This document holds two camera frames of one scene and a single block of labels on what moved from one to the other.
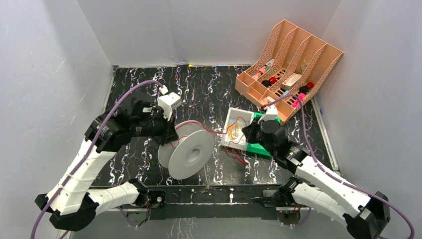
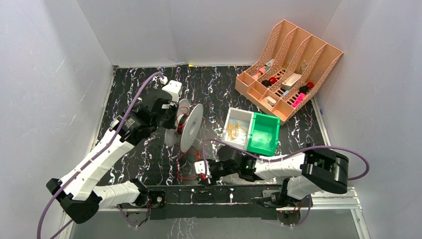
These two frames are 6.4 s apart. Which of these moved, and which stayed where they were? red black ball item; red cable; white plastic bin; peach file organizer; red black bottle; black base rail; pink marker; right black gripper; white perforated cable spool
Moved: white perforated cable spool; red cable; right black gripper
Stayed: red black ball item; red black bottle; white plastic bin; black base rail; peach file organizer; pink marker
